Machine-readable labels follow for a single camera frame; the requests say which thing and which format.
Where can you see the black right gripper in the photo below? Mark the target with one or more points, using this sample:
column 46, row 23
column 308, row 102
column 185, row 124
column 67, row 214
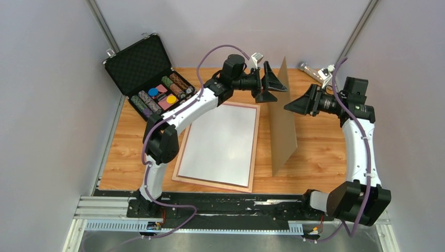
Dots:
column 308, row 103

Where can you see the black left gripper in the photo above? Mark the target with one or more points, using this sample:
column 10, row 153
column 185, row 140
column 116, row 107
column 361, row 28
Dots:
column 264, row 96

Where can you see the brown backing board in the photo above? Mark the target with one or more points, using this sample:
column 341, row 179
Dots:
column 282, row 126

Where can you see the Great Wall photo print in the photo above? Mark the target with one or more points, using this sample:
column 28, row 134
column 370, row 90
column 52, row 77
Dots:
column 219, row 146

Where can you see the wooden picture frame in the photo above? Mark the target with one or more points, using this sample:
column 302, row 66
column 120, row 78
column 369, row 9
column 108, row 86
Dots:
column 253, row 167

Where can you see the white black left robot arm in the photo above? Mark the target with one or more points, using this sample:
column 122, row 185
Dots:
column 160, row 141

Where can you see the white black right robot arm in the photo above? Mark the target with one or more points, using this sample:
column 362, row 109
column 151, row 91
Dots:
column 361, row 198

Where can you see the glittery silver tube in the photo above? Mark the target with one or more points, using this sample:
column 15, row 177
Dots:
column 303, row 66

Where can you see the yellow poker chip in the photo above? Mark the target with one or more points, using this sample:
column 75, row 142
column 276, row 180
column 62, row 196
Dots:
column 171, row 99

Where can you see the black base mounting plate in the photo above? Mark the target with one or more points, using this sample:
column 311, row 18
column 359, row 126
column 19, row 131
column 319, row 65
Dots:
column 222, row 211

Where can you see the blue poker chip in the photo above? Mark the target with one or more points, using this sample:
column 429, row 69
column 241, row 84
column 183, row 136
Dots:
column 153, row 92

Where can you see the black poker chip case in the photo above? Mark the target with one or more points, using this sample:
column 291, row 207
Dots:
column 145, row 65

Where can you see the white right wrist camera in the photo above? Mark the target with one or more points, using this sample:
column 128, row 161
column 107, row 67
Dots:
column 326, row 75

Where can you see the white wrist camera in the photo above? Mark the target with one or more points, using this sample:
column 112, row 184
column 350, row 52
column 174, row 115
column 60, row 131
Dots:
column 254, row 61
column 326, row 75

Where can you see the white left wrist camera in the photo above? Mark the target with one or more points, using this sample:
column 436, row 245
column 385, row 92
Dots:
column 254, row 61

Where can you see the aluminium enclosure post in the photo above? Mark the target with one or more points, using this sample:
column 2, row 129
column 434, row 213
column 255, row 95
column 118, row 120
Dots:
column 99, row 17
column 358, row 28

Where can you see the left aluminium enclosure post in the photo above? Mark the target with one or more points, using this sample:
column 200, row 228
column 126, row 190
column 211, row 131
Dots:
column 99, row 17

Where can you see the aluminium front rail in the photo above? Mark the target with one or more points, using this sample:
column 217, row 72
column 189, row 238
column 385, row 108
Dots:
column 105, row 213

